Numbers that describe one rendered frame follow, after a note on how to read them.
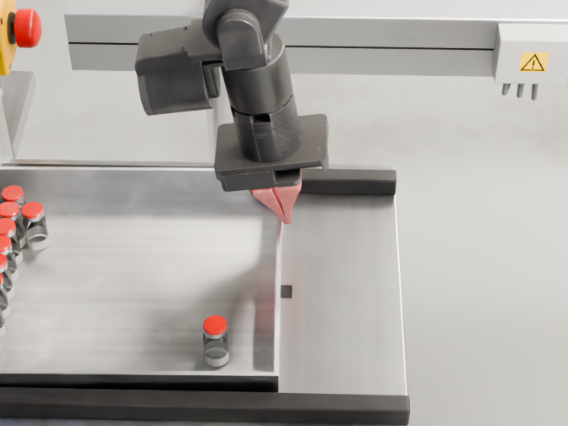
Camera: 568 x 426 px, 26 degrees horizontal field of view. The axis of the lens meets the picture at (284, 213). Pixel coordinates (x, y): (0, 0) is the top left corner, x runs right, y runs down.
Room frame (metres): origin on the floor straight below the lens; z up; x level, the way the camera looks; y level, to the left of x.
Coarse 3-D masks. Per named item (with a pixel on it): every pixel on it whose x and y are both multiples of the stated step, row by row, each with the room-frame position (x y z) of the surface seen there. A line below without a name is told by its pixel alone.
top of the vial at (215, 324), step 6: (210, 318) 0.70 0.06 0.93; (216, 318) 0.70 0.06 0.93; (222, 318) 0.70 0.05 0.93; (204, 324) 0.69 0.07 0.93; (210, 324) 0.69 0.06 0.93; (216, 324) 0.69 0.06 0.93; (222, 324) 0.69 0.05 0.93; (210, 330) 0.69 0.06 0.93; (216, 330) 0.69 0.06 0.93; (222, 330) 0.69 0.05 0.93
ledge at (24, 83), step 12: (12, 72) 1.11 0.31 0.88; (24, 72) 1.11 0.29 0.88; (12, 84) 1.09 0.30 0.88; (24, 84) 1.09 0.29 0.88; (12, 96) 1.07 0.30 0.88; (24, 96) 1.07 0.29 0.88; (12, 108) 1.04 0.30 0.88; (24, 108) 1.05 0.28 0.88; (12, 120) 1.02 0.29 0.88; (24, 120) 1.04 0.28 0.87; (12, 132) 1.01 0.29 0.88; (12, 144) 0.99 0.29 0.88
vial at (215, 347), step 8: (208, 336) 0.69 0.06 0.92; (216, 336) 0.68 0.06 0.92; (224, 336) 0.69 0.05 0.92; (208, 344) 0.68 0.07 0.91; (216, 344) 0.68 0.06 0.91; (224, 344) 0.69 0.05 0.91; (208, 352) 0.68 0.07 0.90; (216, 352) 0.68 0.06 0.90; (224, 352) 0.69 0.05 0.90; (208, 360) 0.68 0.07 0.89; (216, 360) 0.68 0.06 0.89; (224, 360) 0.69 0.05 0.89
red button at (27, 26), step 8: (24, 8) 1.04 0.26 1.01; (16, 16) 1.03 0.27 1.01; (24, 16) 1.03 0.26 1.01; (32, 16) 1.03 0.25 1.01; (16, 24) 1.02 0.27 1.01; (24, 24) 1.02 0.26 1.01; (32, 24) 1.02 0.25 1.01; (40, 24) 1.04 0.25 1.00; (16, 32) 1.01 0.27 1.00; (24, 32) 1.01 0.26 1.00; (32, 32) 1.02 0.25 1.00; (40, 32) 1.03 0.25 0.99; (16, 40) 1.01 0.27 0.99; (24, 40) 1.01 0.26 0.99; (32, 40) 1.01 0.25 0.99
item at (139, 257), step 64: (0, 192) 0.91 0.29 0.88; (64, 192) 0.91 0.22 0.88; (128, 192) 0.91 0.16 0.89; (192, 192) 0.90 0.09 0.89; (64, 256) 0.82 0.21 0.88; (128, 256) 0.82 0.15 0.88; (192, 256) 0.82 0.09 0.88; (256, 256) 0.82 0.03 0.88; (64, 320) 0.74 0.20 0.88; (128, 320) 0.74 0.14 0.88; (192, 320) 0.74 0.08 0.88; (256, 320) 0.74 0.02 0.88; (0, 384) 0.65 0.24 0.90; (64, 384) 0.65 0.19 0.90; (128, 384) 0.65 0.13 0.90; (192, 384) 0.65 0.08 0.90; (256, 384) 0.65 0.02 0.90
